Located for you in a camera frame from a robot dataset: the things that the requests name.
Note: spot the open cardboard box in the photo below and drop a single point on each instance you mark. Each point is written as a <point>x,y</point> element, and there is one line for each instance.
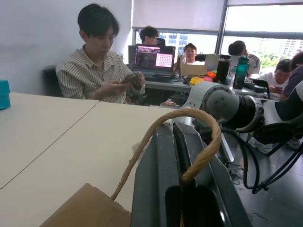
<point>193,69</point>

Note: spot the person in striped shirt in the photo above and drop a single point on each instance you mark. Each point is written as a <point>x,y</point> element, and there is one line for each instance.
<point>87,71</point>

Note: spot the orange plush toy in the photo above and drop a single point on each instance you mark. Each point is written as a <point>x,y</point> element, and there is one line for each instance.
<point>211,74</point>

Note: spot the white sneaker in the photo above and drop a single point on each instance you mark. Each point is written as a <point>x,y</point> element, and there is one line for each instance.
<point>260,145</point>

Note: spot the person in striped jacket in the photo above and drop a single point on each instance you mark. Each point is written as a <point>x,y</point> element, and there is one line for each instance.
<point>239,48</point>

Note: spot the teal box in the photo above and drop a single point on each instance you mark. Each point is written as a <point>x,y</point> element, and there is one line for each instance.
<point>4,95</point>

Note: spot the open black laptop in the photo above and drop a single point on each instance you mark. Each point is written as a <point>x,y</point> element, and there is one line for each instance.
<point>154,59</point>

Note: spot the person with black hair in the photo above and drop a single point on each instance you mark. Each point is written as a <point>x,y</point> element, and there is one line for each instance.
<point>148,35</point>

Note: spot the brown paper bag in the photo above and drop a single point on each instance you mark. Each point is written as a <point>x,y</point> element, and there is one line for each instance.
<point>90,210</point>

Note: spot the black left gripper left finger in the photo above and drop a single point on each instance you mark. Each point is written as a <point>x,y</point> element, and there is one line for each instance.
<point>151,179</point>

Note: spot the dark smartphone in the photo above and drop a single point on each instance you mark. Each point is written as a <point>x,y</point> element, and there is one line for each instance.
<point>130,77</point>

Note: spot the black office chair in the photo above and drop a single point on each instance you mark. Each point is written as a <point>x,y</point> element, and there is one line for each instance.
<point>50,80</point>

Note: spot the person in purple shirt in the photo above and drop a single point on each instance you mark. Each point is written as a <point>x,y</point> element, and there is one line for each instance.
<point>294,80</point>

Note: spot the pink plush toy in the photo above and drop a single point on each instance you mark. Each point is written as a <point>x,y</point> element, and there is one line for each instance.
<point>207,79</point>

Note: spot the person in white t-shirt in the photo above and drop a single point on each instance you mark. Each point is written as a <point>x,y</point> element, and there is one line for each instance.
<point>191,54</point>

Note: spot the person in white shirt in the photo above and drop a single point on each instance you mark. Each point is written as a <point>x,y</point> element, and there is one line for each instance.
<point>279,75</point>

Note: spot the black drink bottle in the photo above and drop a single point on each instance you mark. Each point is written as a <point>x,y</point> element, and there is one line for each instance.
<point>223,69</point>

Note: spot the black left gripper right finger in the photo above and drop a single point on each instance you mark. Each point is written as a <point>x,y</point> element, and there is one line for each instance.
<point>213,179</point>

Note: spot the white roller blind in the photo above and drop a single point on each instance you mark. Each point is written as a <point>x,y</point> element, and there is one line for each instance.
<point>177,14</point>

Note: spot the teal drink bottle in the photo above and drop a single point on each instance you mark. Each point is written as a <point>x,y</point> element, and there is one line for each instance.
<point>241,73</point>

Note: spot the colourful snack packet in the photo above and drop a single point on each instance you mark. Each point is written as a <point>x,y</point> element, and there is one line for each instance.
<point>171,103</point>

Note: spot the yellow plush toy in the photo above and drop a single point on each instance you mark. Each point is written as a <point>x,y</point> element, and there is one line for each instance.
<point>196,81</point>

